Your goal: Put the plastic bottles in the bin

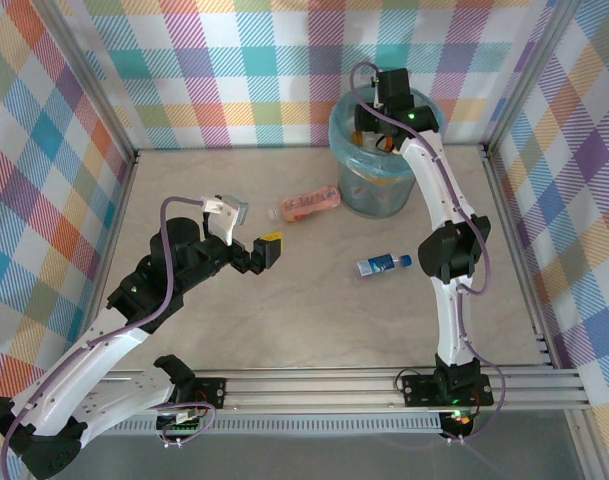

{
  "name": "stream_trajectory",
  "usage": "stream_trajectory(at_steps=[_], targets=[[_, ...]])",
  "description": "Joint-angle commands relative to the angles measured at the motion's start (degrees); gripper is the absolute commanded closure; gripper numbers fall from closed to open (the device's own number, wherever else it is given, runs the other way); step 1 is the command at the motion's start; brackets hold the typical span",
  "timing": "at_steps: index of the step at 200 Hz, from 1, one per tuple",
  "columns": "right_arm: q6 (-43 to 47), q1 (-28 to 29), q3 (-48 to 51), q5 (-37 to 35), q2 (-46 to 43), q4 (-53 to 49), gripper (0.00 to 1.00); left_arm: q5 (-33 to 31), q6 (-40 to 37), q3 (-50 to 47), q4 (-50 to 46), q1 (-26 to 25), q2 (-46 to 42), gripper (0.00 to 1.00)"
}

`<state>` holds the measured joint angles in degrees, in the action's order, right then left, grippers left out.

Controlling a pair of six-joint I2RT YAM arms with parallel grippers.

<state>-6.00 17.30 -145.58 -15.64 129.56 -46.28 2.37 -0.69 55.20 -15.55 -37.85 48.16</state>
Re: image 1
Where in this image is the pink label plastic bottle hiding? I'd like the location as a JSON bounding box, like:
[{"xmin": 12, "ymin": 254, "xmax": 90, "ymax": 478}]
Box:
[{"xmin": 267, "ymin": 184, "xmax": 343, "ymax": 225}]

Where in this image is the blue label water bottle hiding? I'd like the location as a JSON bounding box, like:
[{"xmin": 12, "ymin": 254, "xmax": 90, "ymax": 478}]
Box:
[{"xmin": 356, "ymin": 253, "xmax": 414, "ymax": 278}]

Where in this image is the blue plastic bin liner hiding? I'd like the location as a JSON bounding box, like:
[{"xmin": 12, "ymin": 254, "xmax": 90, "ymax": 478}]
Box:
[{"xmin": 328, "ymin": 89, "xmax": 443, "ymax": 179}]

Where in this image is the translucent grey plastic bin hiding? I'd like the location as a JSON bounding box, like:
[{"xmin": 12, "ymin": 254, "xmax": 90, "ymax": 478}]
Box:
[{"xmin": 336, "ymin": 162, "xmax": 419, "ymax": 220}]

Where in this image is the green circuit board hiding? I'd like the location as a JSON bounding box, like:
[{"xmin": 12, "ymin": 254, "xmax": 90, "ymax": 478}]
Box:
[{"xmin": 155, "ymin": 409, "xmax": 208, "ymax": 441}]

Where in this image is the small black circuit board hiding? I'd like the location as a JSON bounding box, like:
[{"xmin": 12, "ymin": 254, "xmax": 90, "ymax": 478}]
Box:
[{"xmin": 441, "ymin": 408, "xmax": 478, "ymax": 441}]

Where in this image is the aluminium side rail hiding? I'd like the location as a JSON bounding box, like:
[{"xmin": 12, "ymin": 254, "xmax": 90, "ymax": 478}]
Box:
[
  {"xmin": 481, "ymin": 143, "xmax": 560, "ymax": 371},
  {"xmin": 76, "ymin": 149, "xmax": 141, "ymax": 346}
]

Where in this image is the aluminium mounting rail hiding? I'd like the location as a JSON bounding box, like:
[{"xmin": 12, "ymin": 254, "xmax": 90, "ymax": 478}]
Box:
[{"xmin": 98, "ymin": 367, "xmax": 593, "ymax": 414}]

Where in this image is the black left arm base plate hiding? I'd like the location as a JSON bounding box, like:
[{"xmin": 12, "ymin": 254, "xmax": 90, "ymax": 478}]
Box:
[{"xmin": 183, "ymin": 377, "xmax": 228, "ymax": 411}]

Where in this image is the aluminium frame post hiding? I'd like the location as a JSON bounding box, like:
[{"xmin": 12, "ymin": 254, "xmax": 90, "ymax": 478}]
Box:
[
  {"xmin": 483, "ymin": 0, "xmax": 588, "ymax": 154},
  {"xmin": 38, "ymin": 0, "xmax": 141, "ymax": 164}
]

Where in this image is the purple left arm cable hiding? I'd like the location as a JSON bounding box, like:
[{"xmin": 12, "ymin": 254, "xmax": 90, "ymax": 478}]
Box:
[{"xmin": 0, "ymin": 195, "xmax": 219, "ymax": 471}]

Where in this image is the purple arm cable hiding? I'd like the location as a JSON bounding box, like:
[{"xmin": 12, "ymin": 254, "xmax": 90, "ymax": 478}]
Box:
[
  {"xmin": 0, "ymin": 195, "xmax": 219, "ymax": 471},
  {"xmin": 349, "ymin": 62, "xmax": 508, "ymax": 444}
]

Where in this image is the grey slotted cable duct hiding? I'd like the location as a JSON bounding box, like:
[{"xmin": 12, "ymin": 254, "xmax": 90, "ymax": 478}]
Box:
[{"xmin": 103, "ymin": 413, "xmax": 445, "ymax": 435}]

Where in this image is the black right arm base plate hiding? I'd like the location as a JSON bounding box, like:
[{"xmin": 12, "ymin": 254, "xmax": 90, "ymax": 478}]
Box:
[{"xmin": 401, "ymin": 372, "xmax": 495, "ymax": 407}]

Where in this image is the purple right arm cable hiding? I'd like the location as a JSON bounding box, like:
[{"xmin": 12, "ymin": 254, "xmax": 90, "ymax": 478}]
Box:
[{"xmin": 349, "ymin": 62, "xmax": 508, "ymax": 444}]

